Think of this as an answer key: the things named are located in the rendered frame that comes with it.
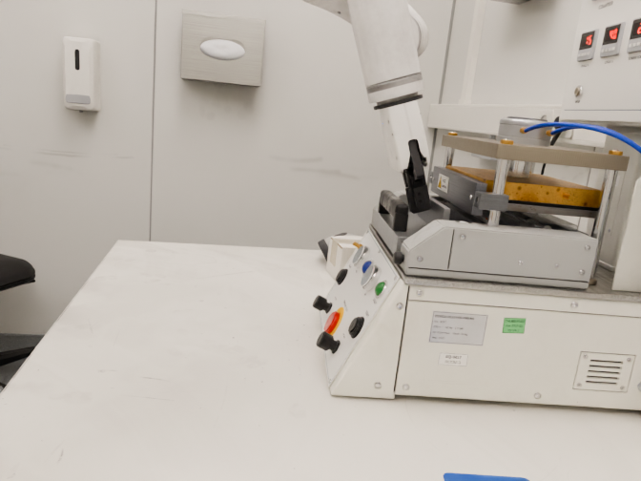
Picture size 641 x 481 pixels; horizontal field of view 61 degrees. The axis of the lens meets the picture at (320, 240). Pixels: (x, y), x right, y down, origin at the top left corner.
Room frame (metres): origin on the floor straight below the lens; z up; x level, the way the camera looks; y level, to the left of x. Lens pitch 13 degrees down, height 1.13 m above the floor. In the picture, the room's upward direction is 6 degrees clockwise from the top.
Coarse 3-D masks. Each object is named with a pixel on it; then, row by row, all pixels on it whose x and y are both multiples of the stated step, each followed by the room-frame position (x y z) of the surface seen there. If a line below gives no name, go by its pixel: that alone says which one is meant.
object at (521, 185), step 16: (512, 160) 0.85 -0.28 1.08; (480, 176) 0.80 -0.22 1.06; (512, 176) 0.85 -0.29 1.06; (528, 176) 0.85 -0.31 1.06; (544, 176) 0.93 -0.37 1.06; (512, 192) 0.75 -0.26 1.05; (528, 192) 0.76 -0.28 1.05; (544, 192) 0.76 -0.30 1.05; (560, 192) 0.76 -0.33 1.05; (576, 192) 0.76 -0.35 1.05; (592, 192) 0.76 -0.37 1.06; (512, 208) 0.75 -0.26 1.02; (528, 208) 0.76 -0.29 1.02; (544, 208) 0.76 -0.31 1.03; (560, 208) 0.76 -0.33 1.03; (576, 208) 0.76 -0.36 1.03; (592, 208) 0.77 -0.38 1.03
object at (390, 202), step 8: (384, 192) 0.89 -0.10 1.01; (384, 200) 0.86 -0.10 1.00; (392, 200) 0.81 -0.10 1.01; (400, 200) 0.80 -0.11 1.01; (384, 208) 0.91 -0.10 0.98; (392, 208) 0.80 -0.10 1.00; (400, 208) 0.77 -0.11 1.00; (408, 208) 0.77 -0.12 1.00; (392, 216) 0.79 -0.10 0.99; (400, 216) 0.77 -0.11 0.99; (392, 224) 0.78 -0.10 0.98; (400, 224) 0.77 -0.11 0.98
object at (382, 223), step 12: (432, 204) 0.84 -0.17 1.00; (384, 216) 0.89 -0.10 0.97; (408, 216) 0.91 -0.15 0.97; (420, 216) 0.91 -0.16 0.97; (432, 216) 0.83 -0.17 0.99; (444, 216) 0.78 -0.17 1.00; (384, 228) 0.83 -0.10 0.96; (408, 228) 0.80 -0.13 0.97; (420, 228) 0.81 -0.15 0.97; (384, 240) 0.82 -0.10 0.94; (396, 240) 0.74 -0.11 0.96
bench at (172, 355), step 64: (128, 256) 1.24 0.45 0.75; (192, 256) 1.29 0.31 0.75; (256, 256) 1.35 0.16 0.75; (320, 256) 1.42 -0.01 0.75; (64, 320) 0.84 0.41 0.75; (128, 320) 0.86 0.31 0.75; (192, 320) 0.89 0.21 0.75; (256, 320) 0.92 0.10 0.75; (64, 384) 0.64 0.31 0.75; (128, 384) 0.65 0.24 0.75; (192, 384) 0.67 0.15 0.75; (256, 384) 0.69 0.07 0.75; (320, 384) 0.71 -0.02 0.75; (0, 448) 0.50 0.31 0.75; (64, 448) 0.51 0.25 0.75; (128, 448) 0.52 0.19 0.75; (192, 448) 0.53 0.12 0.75; (256, 448) 0.54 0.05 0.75; (320, 448) 0.56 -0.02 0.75; (384, 448) 0.57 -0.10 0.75; (448, 448) 0.58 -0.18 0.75; (512, 448) 0.59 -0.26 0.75; (576, 448) 0.61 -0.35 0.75; (640, 448) 0.62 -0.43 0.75
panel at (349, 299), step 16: (368, 240) 0.95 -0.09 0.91; (352, 256) 0.99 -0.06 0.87; (368, 256) 0.89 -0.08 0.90; (384, 256) 0.81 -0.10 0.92; (352, 272) 0.92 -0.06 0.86; (384, 272) 0.76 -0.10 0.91; (336, 288) 0.96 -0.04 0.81; (352, 288) 0.86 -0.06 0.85; (384, 288) 0.71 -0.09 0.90; (336, 304) 0.90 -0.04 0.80; (352, 304) 0.81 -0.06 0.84; (368, 304) 0.74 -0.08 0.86; (320, 320) 0.93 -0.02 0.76; (352, 320) 0.77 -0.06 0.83; (368, 320) 0.70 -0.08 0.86; (336, 336) 0.79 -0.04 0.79; (352, 336) 0.71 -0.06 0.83; (336, 352) 0.75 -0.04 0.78; (336, 368) 0.70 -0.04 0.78
